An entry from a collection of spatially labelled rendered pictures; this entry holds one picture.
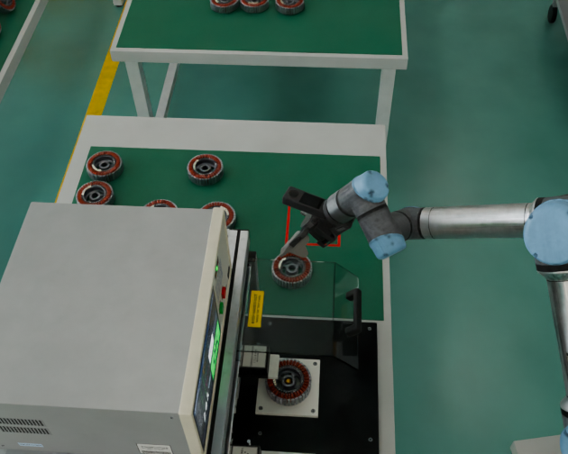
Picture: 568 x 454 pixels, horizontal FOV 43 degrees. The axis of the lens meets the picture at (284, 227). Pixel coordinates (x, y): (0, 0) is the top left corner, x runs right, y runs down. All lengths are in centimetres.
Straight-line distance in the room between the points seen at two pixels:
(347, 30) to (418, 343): 122
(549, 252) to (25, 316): 96
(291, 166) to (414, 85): 161
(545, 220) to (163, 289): 72
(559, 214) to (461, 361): 143
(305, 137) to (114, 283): 118
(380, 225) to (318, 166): 71
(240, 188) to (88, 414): 113
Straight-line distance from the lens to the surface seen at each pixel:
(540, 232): 143
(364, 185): 159
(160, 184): 226
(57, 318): 133
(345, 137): 237
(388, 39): 278
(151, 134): 243
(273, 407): 177
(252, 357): 168
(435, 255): 303
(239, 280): 156
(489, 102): 374
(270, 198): 218
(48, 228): 146
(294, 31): 280
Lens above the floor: 239
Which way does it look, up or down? 51 degrees down
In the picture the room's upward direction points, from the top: 2 degrees counter-clockwise
